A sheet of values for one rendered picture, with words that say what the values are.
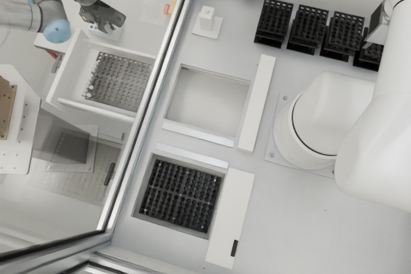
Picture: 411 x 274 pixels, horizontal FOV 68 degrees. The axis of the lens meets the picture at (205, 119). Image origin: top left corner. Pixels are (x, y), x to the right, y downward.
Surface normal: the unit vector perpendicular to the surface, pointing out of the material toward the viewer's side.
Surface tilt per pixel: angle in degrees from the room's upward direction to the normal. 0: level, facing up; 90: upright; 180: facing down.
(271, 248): 0
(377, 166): 13
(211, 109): 0
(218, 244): 0
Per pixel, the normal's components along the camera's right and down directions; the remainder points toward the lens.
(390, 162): -0.08, -0.08
